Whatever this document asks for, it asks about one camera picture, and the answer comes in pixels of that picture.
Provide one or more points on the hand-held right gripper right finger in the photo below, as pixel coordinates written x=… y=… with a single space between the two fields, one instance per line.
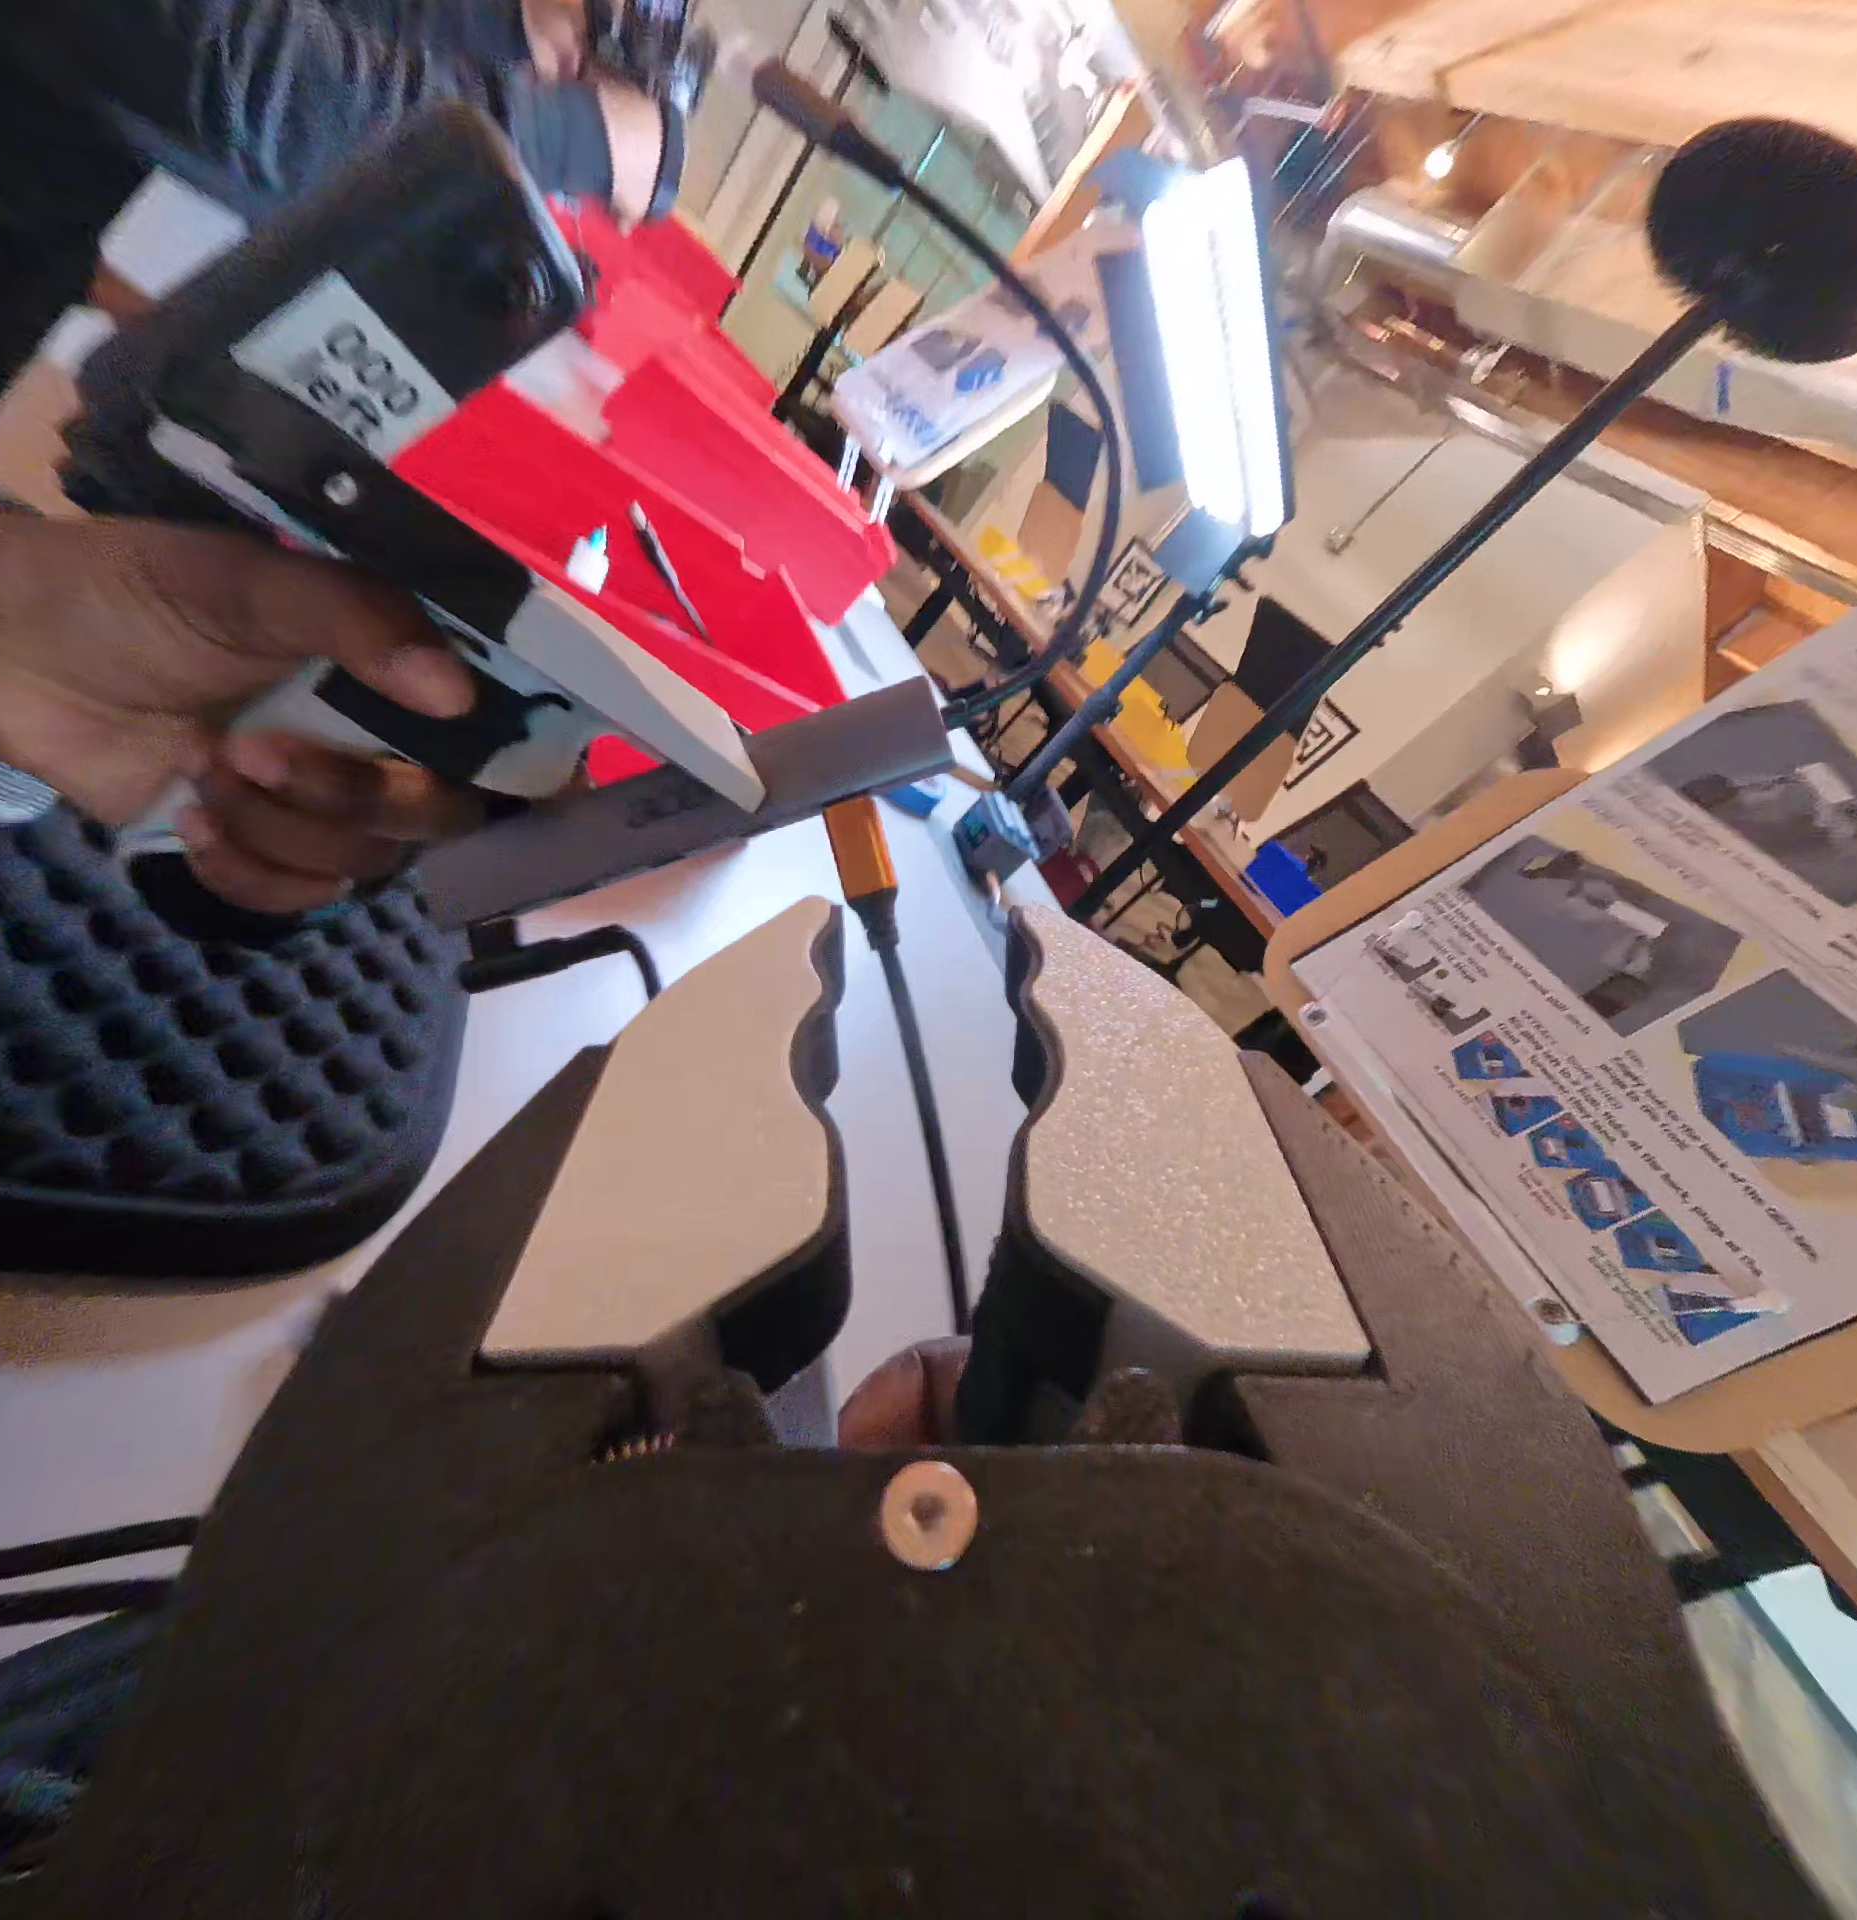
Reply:
x=1170 y=1185

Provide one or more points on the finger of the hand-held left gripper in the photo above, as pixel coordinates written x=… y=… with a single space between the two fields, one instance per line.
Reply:
x=630 y=675

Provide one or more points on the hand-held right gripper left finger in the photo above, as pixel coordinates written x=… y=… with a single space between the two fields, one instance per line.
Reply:
x=689 y=1185

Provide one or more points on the grey usb hub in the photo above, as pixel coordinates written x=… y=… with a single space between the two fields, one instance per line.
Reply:
x=839 y=751

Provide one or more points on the red plastic bin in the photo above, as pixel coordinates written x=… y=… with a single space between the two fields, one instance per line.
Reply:
x=750 y=481
x=539 y=465

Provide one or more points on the person's right hand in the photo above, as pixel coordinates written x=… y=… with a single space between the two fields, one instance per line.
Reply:
x=905 y=1403

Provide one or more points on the person's left hand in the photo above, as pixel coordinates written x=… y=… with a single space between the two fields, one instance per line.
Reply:
x=119 y=661

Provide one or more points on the blue storage bin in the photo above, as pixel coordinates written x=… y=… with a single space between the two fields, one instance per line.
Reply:
x=1286 y=883

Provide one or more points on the grey cube charger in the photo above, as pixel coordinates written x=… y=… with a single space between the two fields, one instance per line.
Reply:
x=1052 y=824

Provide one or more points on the small device with display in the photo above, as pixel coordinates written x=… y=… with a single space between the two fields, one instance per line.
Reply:
x=996 y=841

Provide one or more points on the yellow storage bins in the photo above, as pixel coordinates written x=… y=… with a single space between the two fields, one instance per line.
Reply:
x=1170 y=735

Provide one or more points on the framed fiducial tag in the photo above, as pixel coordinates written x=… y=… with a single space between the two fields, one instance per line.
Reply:
x=1323 y=747
x=1132 y=584

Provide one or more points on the light stand pole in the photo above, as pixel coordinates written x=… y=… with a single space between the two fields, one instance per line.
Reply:
x=1139 y=668

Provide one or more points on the black foam pad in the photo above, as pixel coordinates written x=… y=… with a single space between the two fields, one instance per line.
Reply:
x=193 y=1050

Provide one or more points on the LED light panel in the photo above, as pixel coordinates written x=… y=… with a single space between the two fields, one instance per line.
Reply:
x=1214 y=345

